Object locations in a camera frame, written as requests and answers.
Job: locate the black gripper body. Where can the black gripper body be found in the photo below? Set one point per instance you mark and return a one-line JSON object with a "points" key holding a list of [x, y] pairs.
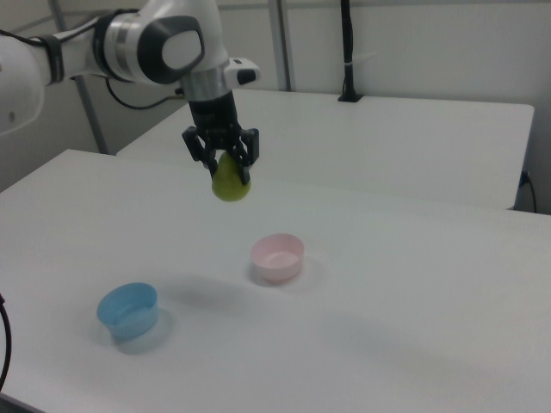
{"points": [[214, 118]]}

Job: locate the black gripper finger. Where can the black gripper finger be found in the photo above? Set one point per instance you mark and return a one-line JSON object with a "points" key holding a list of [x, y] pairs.
{"points": [[250, 146], [199, 148]]}

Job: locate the green pear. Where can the green pear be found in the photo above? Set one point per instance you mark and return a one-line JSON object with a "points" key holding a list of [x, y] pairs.
{"points": [[230, 189]]}

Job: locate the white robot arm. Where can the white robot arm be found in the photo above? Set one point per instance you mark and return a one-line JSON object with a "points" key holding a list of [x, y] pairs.
{"points": [[129, 43]]}

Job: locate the pink plastic bowl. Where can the pink plastic bowl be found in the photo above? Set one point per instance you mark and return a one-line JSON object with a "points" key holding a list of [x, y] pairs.
{"points": [[275, 271]]}

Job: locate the blue plastic bowl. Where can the blue plastic bowl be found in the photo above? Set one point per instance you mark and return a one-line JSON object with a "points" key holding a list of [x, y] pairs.
{"points": [[129, 327]]}

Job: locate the grey partition post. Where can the grey partition post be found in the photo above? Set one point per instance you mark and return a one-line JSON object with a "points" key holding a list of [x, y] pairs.
{"points": [[282, 43]]}

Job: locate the black camera stand pole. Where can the black camera stand pole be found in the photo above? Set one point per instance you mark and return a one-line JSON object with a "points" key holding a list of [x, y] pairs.
{"points": [[348, 43]]}

